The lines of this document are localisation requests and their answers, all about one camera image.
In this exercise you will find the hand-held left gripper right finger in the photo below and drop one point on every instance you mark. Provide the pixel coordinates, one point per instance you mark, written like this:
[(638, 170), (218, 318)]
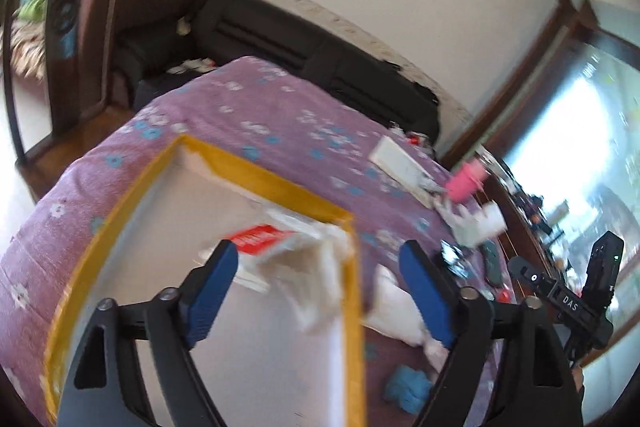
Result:
[(425, 297)]

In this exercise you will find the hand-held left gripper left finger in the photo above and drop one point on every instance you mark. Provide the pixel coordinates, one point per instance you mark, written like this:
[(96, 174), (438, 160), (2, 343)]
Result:
[(212, 292)]

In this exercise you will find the yellow-rimmed white tray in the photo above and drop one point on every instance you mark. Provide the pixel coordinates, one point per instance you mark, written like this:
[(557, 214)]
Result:
[(280, 189)]

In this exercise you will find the red and white packet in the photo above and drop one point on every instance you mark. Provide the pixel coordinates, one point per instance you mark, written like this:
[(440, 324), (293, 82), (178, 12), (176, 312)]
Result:
[(260, 241)]

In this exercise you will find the white glove with green cuff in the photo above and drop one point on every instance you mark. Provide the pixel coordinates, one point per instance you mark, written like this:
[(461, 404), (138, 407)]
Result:
[(462, 224)]

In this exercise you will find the wooden sideboard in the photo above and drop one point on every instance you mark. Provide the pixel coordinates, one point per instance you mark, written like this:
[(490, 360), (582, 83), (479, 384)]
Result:
[(525, 232)]

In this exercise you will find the blue towel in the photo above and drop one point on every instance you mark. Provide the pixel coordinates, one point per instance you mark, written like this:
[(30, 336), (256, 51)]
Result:
[(406, 388)]

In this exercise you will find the white plastic bag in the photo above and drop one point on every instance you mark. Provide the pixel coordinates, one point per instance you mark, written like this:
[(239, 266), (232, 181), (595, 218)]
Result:
[(320, 267)]

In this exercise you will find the pink sleeved bottle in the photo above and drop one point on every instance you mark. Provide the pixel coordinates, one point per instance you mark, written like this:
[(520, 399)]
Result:
[(467, 182)]

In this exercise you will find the window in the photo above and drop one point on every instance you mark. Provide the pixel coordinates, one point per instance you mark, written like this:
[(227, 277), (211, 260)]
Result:
[(590, 157)]

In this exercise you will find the purple floral tablecloth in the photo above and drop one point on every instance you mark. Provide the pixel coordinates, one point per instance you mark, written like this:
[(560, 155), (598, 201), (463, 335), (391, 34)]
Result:
[(250, 117)]

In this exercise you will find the black sofa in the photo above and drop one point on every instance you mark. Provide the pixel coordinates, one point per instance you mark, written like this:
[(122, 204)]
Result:
[(280, 42)]

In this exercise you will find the dark wooden chair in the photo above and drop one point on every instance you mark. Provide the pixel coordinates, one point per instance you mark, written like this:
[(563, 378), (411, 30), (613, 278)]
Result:
[(65, 32)]

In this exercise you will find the patterned bedding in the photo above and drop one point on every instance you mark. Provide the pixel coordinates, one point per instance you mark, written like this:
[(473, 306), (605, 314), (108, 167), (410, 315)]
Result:
[(25, 47)]

